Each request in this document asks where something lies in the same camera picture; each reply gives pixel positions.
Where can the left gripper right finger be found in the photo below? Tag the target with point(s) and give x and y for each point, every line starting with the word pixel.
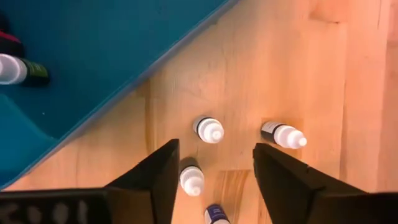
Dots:
pixel 295 193

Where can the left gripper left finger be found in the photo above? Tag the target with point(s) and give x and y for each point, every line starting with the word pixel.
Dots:
pixel 140 193

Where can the small blue dropper bottle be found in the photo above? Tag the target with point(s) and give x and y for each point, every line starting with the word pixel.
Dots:
pixel 216 214

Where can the small dark green dropper bottle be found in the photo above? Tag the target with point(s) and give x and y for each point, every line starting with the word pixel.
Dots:
pixel 208 130

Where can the small purple dropper bottle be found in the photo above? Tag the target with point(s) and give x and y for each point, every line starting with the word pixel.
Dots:
pixel 284 136

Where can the teal plastic bin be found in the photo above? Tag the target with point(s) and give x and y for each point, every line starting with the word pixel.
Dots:
pixel 93 46

